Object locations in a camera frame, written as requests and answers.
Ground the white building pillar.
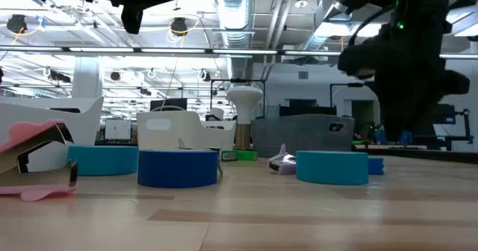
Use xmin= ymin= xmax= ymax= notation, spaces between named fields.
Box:
xmin=72 ymin=56 xmax=104 ymax=99

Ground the blue stapler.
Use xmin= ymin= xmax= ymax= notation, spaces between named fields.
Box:
xmin=367 ymin=157 xmax=385 ymax=176

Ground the pink staple remover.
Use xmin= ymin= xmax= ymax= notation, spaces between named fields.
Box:
xmin=0 ymin=119 xmax=78 ymax=202

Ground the dark robot workstation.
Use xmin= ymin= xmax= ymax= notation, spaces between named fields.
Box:
xmin=429 ymin=103 xmax=474 ymax=151

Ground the white mushroom lamp wooden base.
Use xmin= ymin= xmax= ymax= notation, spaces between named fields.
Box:
xmin=226 ymin=85 xmax=264 ymax=150

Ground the black computer monitor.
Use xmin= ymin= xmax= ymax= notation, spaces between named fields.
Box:
xmin=149 ymin=98 xmax=188 ymax=112

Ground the light green stapler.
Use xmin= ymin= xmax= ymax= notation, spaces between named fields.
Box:
xmin=221 ymin=149 xmax=258 ymax=162

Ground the silver round ventilation duct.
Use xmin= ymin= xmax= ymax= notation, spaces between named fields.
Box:
xmin=212 ymin=0 xmax=255 ymax=81

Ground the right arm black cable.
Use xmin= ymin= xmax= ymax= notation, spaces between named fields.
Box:
xmin=347 ymin=4 xmax=397 ymax=47

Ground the black ceiling cable reel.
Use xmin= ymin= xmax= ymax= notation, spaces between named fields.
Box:
xmin=170 ymin=17 xmax=189 ymax=36
xmin=6 ymin=14 xmax=28 ymax=34

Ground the white cabinet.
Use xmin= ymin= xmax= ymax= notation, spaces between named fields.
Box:
xmin=104 ymin=119 xmax=132 ymax=140

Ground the teal tape roll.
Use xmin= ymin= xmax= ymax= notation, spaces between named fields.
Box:
xmin=295 ymin=150 xmax=370 ymax=186
xmin=67 ymin=145 xmax=140 ymax=176

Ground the dark blue tape roll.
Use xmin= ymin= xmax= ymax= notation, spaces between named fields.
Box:
xmin=137 ymin=149 xmax=219 ymax=189

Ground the small white plastic bin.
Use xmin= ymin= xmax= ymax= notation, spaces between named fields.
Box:
xmin=136 ymin=111 xmax=237 ymax=155

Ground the black low cabinet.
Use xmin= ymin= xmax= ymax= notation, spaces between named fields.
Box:
xmin=279 ymin=99 xmax=338 ymax=117

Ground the long ceiling light rail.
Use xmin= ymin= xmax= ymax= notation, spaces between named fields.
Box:
xmin=0 ymin=46 xmax=478 ymax=61

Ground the purple staple remover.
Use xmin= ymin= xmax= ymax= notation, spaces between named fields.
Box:
xmin=266 ymin=143 xmax=298 ymax=176

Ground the grey plastic bin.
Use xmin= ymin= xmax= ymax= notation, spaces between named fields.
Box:
xmin=250 ymin=114 xmax=355 ymax=158

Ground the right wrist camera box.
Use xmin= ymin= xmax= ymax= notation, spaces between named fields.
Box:
xmin=337 ymin=43 xmax=379 ymax=81

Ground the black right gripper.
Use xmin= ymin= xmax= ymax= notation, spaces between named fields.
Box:
xmin=373 ymin=30 xmax=471 ymax=142

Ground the large white plastic bin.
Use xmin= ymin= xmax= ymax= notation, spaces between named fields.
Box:
xmin=0 ymin=96 xmax=105 ymax=173

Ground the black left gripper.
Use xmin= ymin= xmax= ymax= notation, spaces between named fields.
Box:
xmin=108 ymin=0 xmax=179 ymax=35

